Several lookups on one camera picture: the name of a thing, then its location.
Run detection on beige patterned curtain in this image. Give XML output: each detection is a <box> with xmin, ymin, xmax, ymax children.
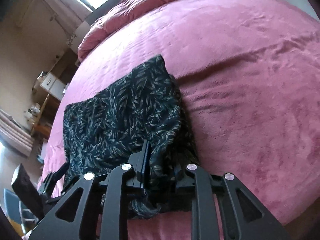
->
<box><xmin>43</xmin><ymin>0</ymin><xmax>92</xmax><ymax>37</ymax></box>

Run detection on wooden desk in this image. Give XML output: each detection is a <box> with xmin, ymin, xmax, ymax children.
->
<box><xmin>30</xmin><ymin>94</ymin><xmax>60</xmax><ymax>139</ymax></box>

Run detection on blue chair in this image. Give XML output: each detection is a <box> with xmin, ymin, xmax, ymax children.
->
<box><xmin>3</xmin><ymin>189</ymin><xmax>39</xmax><ymax>236</ymax></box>

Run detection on black leaf-print pants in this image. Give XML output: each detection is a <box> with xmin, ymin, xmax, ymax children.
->
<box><xmin>63</xmin><ymin>55</ymin><xmax>199</xmax><ymax>219</ymax></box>

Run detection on dark red quilted duvet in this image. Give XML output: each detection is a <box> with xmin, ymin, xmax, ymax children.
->
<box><xmin>78</xmin><ymin>0</ymin><xmax>178</xmax><ymax>62</ymax></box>

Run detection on dark bed headboard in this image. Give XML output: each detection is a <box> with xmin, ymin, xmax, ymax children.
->
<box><xmin>85</xmin><ymin>0</ymin><xmax>121</xmax><ymax>25</ymax></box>

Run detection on pink plush bed blanket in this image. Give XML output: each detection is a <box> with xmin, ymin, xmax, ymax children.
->
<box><xmin>42</xmin><ymin>0</ymin><xmax>319</xmax><ymax>239</ymax></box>

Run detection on white drawer cabinet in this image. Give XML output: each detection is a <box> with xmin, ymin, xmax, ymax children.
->
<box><xmin>40</xmin><ymin>72</ymin><xmax>66</xmax><ymax>101</ymax></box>

